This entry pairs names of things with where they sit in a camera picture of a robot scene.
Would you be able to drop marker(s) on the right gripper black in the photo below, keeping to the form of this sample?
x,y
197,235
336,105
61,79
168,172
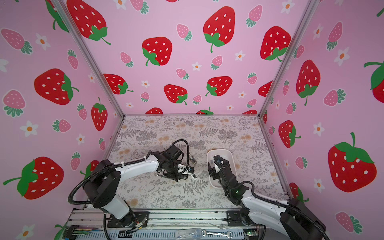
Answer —
x,y
212,172

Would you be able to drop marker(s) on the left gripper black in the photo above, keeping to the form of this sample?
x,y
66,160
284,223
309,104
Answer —
x,y
178,174

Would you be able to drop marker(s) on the black stapler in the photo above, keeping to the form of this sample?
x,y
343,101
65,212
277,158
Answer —
x,y
174,177

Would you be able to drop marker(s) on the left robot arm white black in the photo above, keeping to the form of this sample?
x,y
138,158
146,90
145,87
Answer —
x,y
99,189

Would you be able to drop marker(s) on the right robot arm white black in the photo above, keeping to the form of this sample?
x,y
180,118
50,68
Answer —
x,y
291,218

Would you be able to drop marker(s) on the silver wrench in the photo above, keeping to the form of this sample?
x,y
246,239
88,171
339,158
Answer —
x,y
227,234

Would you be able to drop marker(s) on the clear plastic bag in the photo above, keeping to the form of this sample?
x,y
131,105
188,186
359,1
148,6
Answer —
x,y
189,234

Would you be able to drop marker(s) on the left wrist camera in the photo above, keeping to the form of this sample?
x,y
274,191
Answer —
x,y
189,172

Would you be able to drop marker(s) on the aluminium rail base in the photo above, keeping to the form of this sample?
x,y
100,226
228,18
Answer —
x,y
162,224

